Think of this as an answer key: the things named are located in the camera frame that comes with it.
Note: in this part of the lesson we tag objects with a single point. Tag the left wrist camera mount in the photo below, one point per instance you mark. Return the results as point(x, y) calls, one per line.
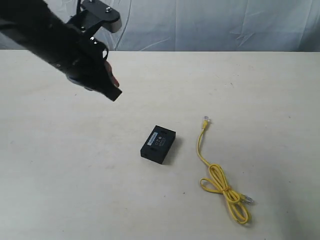
point(91, 15)

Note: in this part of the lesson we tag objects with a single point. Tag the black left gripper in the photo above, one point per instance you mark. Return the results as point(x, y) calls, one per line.
point(81, 59)

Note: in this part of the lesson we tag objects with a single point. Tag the small black electronic box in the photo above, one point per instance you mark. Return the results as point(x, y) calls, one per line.
point(158, 144)

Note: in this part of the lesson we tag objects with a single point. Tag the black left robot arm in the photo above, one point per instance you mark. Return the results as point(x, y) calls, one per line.
point(31, 24)

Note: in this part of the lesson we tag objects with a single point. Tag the white wrinkled backdrop curtain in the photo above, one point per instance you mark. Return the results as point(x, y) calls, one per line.
point(215, 25)

